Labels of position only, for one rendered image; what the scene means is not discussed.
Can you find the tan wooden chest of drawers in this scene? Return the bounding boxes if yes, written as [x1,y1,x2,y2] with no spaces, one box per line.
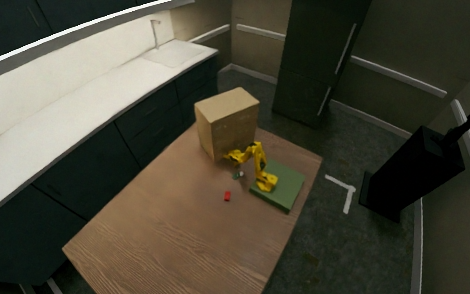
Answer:
[194,87,260,163]

